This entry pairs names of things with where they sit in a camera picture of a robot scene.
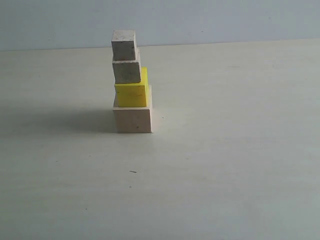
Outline large pale wooden cube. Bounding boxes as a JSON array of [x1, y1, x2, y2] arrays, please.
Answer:
[[112, 85, 153, 134]]

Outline yellow cube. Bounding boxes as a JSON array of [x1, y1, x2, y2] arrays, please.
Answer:
[[114, 66, 150, 107]]

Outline medium wooden cube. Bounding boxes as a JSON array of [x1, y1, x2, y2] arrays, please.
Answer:
[[112, 48, 142, 84]]

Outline small wooden cube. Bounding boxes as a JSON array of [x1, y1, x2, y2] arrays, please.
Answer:
[[111, 29, 137, 61]]

